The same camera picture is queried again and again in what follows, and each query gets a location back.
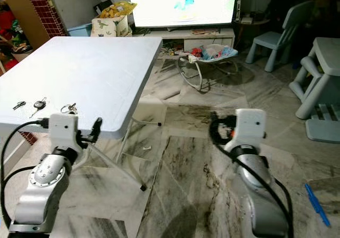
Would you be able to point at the black car key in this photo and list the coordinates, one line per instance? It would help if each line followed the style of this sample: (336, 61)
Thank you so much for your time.
(39, 104)

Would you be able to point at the blue plastic bin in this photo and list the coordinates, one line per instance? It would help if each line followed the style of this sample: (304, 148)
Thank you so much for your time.
(81, 30)

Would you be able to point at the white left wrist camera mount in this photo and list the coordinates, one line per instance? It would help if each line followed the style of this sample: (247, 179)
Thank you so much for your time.
(64, 129)

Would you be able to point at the white dinosaur print bag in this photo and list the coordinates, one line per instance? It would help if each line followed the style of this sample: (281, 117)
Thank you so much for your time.
(109, 27)

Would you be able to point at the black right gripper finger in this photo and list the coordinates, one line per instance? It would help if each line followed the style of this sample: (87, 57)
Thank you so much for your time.
(214, 129)

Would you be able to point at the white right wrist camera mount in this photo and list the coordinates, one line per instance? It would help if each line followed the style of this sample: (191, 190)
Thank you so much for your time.
(249, 124)

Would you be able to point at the white folding table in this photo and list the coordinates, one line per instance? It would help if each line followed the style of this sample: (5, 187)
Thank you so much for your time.
(85, 70)

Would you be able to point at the yellow snack bag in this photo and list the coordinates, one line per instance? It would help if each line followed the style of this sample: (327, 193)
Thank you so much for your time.
(118, 9)

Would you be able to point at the light blue child's table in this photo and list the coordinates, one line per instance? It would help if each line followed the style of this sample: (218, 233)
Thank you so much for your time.
(326, 54)

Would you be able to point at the white television stand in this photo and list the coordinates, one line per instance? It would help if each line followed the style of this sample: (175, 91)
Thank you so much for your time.
(212, 37)

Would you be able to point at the light blue plastic stool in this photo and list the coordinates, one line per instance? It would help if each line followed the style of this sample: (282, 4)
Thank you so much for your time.
(324, 129)

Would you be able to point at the light blue child's chair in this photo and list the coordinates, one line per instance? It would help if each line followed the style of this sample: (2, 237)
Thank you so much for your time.
(276, 39)

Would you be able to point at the blue pen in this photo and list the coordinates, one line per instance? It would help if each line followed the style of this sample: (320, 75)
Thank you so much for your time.
(317, 206)

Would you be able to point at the red brick pattern pillar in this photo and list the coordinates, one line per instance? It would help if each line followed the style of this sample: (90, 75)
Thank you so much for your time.
(45, 9)

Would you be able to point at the small white floor scrap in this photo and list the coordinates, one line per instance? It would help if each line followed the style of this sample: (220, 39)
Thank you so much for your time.
(147, 149)

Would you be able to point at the pile of colourful toys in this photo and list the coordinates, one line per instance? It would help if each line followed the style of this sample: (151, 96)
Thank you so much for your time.
(15, 36)

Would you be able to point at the dark round side table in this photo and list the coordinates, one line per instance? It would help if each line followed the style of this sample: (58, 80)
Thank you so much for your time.
(251, 21)

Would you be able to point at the small black key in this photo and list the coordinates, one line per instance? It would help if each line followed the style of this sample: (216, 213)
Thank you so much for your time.
(19, 105)

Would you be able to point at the baby bouncer seat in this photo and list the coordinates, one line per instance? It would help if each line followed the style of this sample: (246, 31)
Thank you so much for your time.
(215, 53)

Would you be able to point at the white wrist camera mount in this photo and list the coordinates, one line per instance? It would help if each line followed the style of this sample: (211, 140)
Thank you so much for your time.
(249, 124)
(64, 129)

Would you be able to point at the flat screen television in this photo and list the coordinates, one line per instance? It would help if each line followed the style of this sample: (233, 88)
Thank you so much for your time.
(183, 4)

